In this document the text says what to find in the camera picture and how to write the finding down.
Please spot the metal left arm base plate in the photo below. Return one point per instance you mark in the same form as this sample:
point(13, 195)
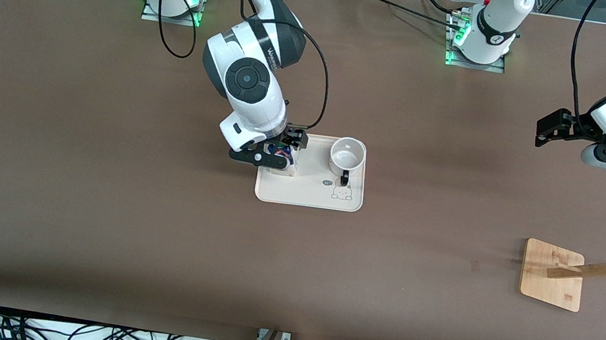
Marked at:
point(492, 68)

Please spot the wooden cup rack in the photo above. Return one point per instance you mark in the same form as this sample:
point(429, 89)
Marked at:
point(551, 284)

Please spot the blue white milk carton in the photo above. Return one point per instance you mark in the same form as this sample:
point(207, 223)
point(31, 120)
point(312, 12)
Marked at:
point(286, 169)

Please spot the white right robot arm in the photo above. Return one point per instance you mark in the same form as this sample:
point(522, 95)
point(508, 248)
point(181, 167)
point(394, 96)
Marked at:
point(250, 78)

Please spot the cream rabbit print tray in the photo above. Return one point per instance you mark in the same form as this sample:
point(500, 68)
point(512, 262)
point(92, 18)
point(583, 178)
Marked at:
point(306, 191)

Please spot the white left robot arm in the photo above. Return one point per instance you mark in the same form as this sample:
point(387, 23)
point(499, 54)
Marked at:
point(496, 14)

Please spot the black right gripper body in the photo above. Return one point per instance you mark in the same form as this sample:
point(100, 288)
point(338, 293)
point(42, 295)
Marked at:
point(291, 135)

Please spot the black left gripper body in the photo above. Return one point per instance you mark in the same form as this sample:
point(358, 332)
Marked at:
point(581, 128)

